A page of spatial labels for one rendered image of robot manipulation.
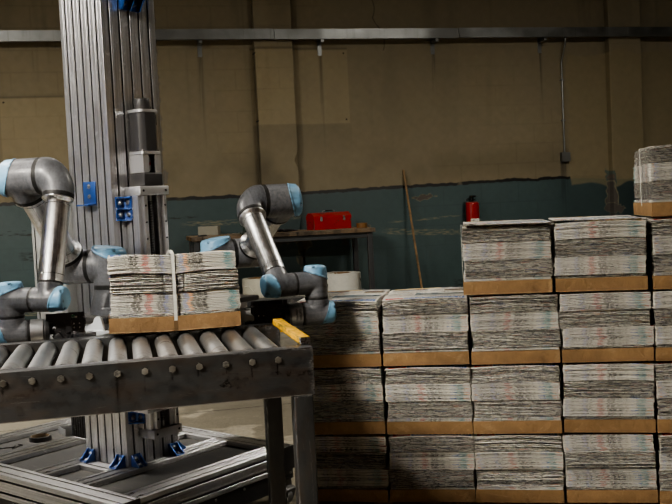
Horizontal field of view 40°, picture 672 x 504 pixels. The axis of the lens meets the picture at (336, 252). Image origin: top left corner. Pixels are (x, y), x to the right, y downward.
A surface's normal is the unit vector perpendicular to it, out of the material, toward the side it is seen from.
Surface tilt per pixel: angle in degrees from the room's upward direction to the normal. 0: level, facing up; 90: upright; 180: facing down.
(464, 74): 90
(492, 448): 90
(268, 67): 90
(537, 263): 90
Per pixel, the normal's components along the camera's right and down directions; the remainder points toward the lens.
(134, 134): -0.63, 0.07
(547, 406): -0.18, 0.06
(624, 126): 0.22, 0.04
